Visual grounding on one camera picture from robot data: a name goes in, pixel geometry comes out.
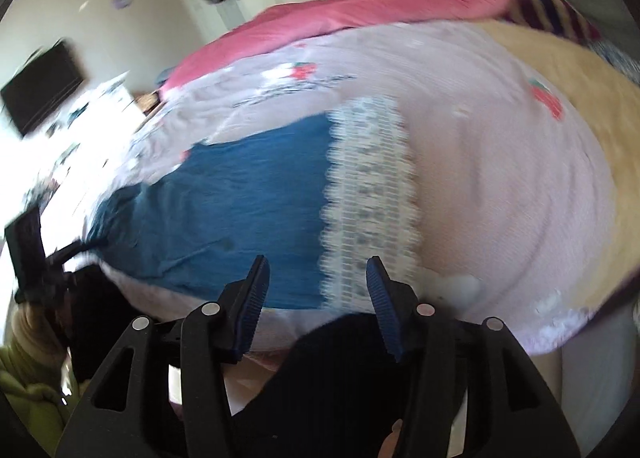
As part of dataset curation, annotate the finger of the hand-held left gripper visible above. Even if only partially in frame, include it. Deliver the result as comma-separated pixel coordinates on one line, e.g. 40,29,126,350
46,239,97,270

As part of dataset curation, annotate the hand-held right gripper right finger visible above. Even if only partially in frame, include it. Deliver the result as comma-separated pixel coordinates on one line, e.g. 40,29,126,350
365,255,583,458

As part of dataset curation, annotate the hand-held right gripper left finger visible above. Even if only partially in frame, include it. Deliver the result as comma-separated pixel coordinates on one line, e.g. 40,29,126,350
54,255,271,458

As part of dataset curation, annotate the blue denim skirt with lace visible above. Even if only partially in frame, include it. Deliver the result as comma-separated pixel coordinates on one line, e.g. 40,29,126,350
85,95,423,314

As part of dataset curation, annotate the person's right hand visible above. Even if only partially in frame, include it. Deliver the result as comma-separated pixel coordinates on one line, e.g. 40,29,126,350
377,418,404,458

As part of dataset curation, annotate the green garment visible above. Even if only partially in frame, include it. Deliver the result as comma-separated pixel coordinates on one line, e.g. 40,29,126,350
0,345,81,456

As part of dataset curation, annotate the white dresser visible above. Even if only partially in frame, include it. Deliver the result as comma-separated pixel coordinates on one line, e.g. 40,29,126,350
50,72,147,179

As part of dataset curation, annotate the pink strawberry printed bed sheet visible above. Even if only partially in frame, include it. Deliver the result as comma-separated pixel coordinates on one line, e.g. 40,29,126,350
85,20,618,359

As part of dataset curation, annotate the black flat television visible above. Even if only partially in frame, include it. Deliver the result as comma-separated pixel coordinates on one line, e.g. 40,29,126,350
0,39,86,137

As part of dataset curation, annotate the beige blanket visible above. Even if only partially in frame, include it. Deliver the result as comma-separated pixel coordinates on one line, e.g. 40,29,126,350
475,20,640,314

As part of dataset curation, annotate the pink quilt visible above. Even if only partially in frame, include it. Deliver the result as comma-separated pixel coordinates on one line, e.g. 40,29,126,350
160,0,516,94

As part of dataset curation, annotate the striped pillow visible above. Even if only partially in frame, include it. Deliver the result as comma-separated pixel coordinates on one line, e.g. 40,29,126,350
502,0,601,44

